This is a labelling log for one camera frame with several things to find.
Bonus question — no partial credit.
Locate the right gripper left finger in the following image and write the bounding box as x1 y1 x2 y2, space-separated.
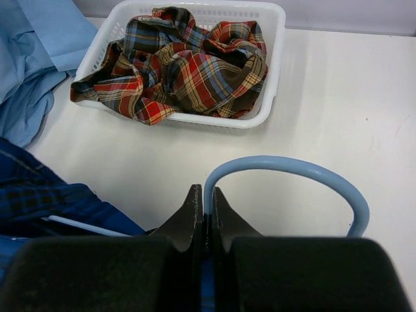
1 185 203 311

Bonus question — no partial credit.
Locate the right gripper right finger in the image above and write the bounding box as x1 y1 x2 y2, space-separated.
211 189 411 311

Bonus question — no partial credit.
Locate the light blue hanger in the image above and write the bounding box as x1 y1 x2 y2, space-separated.
47 154 371 240

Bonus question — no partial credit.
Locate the blue plaid shirt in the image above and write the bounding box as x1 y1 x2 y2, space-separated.
1 139 215 311

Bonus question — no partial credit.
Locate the red brown plaid shirt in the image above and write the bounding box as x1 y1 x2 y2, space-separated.
70 6 268 125

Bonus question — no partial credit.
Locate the light blue shirt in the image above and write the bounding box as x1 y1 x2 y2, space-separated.
1 1 97 148

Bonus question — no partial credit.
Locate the white plastic basket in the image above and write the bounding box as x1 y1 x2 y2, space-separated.
75 1 286 133

